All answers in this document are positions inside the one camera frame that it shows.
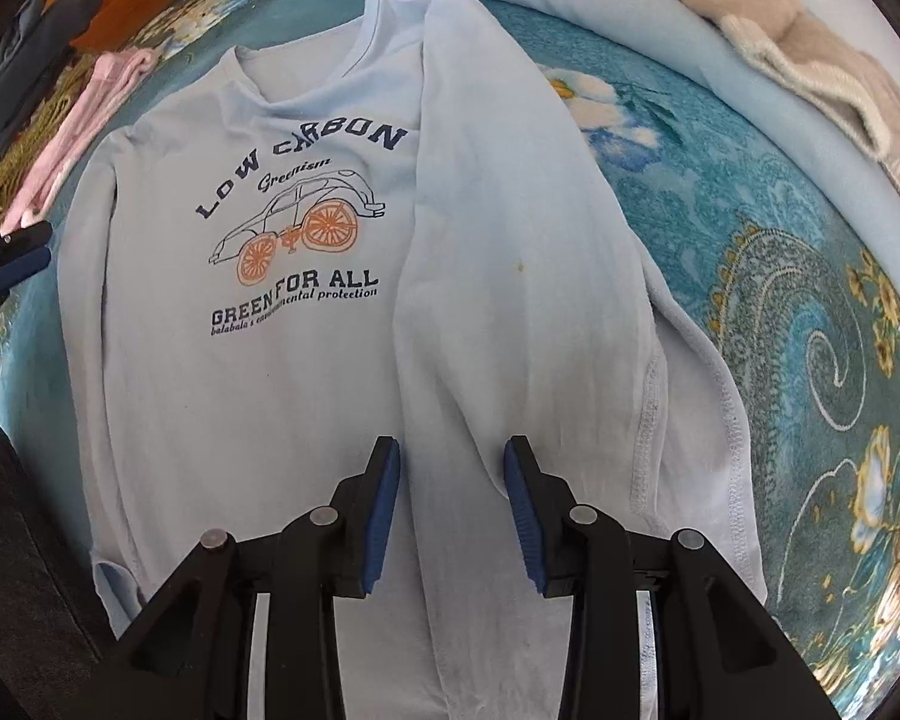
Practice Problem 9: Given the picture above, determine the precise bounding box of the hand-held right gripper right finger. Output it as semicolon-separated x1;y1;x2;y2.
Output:
502;435;833;720

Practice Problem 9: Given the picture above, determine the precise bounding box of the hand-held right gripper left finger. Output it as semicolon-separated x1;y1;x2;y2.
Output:
82;435;402;720

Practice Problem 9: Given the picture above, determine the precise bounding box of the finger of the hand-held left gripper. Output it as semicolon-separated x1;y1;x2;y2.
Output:
0;244;53;335
0;219;54;262

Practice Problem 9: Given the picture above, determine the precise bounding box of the light blue printed shirt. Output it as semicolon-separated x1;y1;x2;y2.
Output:
56;0;767;720

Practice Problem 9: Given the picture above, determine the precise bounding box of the olive green knitted garment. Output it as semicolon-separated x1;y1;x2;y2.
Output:
0;52;106;230

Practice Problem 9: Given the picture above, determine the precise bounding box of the pink garment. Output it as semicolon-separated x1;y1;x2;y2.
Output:
0;47;162;233

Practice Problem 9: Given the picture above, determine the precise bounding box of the dark grey garment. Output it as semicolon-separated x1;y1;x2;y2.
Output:
0;0;102;196

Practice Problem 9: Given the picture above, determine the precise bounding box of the person's dark clothing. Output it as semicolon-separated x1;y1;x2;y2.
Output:
0;405;121;720

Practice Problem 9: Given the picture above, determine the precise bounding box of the light blue daisy duvet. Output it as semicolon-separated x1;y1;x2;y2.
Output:
195;0;900;316

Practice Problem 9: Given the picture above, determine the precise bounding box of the beige fuzzy sweater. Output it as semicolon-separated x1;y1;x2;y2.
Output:
641;0;900;211

